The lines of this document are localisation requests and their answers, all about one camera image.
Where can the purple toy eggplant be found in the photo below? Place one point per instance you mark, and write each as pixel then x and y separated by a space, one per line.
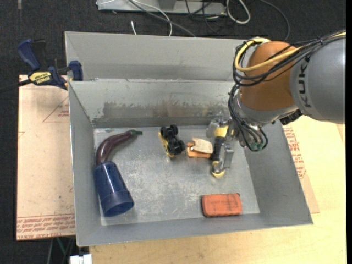
pixel 110 143

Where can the orange-red sponge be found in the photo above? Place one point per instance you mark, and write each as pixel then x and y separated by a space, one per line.
pixel 221 205

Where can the blue plastic cup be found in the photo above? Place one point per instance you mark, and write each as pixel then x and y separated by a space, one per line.
pixel 112 191

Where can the orange and beige toy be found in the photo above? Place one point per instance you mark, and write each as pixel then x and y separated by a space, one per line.
pixel 199 150

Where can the yellow and black tool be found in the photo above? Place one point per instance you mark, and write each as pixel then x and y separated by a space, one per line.
pixel 218 147

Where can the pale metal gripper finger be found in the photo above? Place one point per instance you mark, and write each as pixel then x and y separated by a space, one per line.
pixel 212 128
pixel 228 158

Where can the yellow toy car black wheels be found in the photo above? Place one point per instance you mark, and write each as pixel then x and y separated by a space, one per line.
pixel 171 144

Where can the grey metal bin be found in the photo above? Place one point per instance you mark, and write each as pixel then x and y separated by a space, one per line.
pixel 170 180

